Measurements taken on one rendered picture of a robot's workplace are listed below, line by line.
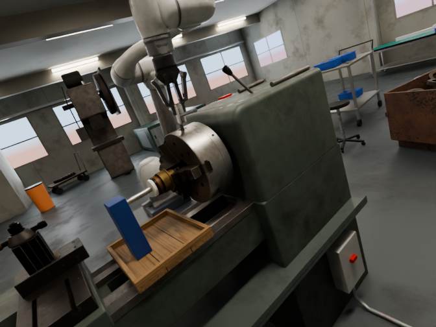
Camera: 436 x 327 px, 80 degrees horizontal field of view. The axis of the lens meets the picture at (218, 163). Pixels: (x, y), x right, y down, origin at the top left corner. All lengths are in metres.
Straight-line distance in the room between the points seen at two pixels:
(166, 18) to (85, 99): 6.16
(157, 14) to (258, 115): 0.47
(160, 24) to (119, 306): 0.85
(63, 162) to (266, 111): 8.86
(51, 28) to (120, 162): 3.39
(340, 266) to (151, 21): 1.30
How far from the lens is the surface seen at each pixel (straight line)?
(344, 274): 1.50
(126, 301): 0.92
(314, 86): 1.31
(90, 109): 6.99
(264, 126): 1.03
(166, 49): 0.91
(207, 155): 0.94
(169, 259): 0.90
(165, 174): 1.00
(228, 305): 1.18
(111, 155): 6.98
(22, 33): 4.88
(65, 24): 4.93
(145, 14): 0.90
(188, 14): 0.96
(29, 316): 0.94
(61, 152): 9.58
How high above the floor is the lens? 1.36
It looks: 17 degrees down
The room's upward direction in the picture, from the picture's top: 21 degrees counter-clockwise
